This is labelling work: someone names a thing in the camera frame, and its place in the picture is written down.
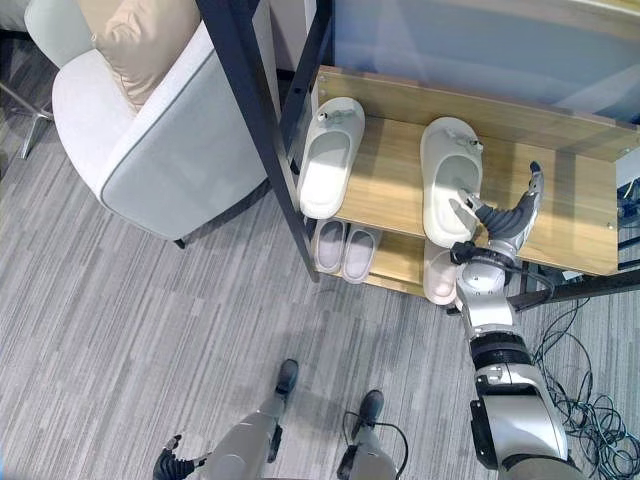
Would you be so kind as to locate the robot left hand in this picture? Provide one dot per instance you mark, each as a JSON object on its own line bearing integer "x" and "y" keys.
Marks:
{"x": 167, "y": 465}

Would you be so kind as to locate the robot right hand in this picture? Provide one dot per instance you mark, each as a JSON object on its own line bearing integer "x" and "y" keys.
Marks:
{"x": 502, "y": 219}

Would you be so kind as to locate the white slipper with charm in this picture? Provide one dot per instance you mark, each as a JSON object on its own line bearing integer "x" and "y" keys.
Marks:
{"x": 447, "y": 145}
{"x": 327, "y": 170}

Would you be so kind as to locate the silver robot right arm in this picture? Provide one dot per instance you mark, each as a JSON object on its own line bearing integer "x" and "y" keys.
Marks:
{"x": 510, "y": 410}

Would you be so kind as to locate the pale pink slipper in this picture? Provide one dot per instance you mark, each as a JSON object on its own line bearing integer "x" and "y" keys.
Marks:
{"x": 440, "y": 280}

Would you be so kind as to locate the lilac fabric slipper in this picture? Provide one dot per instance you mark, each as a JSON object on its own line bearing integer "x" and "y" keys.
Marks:
{"x": 358, "y": 255}
{"x": 330, "y": 247}

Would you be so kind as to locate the silver robot right leg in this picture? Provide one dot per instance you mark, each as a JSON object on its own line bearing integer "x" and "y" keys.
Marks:
{"x": 367, "y": 450}

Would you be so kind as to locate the light grey armchair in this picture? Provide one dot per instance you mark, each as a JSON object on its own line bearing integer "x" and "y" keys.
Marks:
{"x": 180, "y": 165}

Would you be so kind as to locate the metal chair base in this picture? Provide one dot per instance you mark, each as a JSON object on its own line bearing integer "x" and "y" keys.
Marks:
{"x": 35, "y": 122}

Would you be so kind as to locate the beige cushion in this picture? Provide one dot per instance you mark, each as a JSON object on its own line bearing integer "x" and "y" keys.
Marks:
{"x": 137, "y": 45}

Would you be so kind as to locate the wooden shoe rack black frame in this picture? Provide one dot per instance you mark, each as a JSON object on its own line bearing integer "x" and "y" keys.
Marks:
{"x": 390, "y": 180}

